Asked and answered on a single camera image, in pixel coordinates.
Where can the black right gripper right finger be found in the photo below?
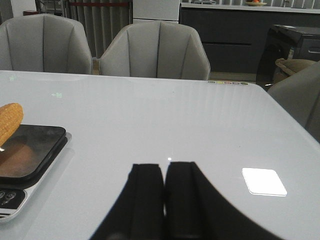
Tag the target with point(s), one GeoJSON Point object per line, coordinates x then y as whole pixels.
{"type": "Point", "coordinates": [195, 210]}

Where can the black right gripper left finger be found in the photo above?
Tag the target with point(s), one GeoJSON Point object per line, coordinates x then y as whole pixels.
{"type": "Point", "coordinates": [138, 212]}

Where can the orange corn cob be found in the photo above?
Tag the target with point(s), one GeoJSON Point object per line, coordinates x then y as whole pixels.
{"type": "Point", "coordinates": [11, 116]}

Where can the black silver electronic scale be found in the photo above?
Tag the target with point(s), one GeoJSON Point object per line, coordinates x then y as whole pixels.
{"type": "Point", "coordinates": [25, 160]}

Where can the grey side chair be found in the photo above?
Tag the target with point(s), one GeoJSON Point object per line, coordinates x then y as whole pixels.
{"type": "Point", "coordinates": [299, 95]}

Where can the right grey upholstered chair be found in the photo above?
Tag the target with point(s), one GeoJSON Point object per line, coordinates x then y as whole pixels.
{"type": "Point", "coordinates": [156, 49]}

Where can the grey upholstered chair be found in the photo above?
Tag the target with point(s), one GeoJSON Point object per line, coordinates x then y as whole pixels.
{"type": "Point", "coordinates": [44, 43]}
{"type": "Point", "coordinates": [156, 49]}

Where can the tan cushion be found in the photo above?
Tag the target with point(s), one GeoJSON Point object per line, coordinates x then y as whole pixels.
{"type": "Point", "coordinates": [293, 66]}

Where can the dark grey counter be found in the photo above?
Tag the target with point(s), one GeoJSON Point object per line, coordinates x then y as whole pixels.
{"type": "Point", "coordinates": [234, 36]}

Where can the dark glossy appliance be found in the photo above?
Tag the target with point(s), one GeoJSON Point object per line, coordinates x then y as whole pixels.
{"type": "Point", "coordinates": [287, 42]}

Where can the left grey upholstered chair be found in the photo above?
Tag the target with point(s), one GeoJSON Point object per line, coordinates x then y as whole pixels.
{"type": "Point", "coordinates": [44, 43]}

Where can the white cabinet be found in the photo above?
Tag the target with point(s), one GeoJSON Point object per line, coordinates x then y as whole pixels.
{"type": "Point", "coordinates": [153, 10]}

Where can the fruit bowl on counter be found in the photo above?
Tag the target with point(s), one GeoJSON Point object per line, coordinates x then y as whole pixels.
{"type": "Point", "coordinates": [255, 3]}

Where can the red barrier tape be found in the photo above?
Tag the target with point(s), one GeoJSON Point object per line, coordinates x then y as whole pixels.
{"type": "Point", "coordinates": [99, 4]}

